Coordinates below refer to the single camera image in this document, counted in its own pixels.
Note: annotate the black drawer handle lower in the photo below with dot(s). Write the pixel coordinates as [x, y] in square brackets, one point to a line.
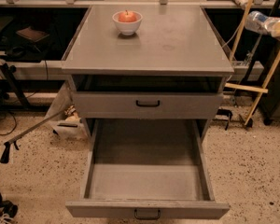
[147, 214]

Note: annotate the brown book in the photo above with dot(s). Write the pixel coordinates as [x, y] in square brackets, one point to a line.
[33, 35]

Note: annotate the white plastic bag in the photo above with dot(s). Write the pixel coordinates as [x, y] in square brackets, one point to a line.
[65, 120]

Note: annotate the wooden easel frame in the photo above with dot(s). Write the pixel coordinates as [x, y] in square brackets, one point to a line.
[248, 122]

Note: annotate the black drawer handle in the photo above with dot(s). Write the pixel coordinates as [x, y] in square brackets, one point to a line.
[148, 104]
[147, 214]

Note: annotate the black drawer handle upper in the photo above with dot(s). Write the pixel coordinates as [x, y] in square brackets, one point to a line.
[148, 104]

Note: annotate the open grey lower drawer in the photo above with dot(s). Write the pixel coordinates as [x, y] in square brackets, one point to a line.
[146, 164]

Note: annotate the closed grey upper drawer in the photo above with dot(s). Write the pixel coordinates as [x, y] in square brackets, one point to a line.
[121, 105]

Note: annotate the grey drawer cabinet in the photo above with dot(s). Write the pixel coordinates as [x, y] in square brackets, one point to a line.
[173, 51]

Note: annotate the red apple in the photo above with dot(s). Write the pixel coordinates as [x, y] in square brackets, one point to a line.
[127, 16]

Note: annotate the white ceramic bowl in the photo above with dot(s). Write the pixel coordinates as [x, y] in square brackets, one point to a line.
[127, 28]

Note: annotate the grabber reacher stick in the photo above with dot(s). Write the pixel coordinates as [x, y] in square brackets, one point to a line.
[13, 141]

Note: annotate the dark sneaker shoe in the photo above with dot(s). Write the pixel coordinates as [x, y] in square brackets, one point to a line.
[8, 211]

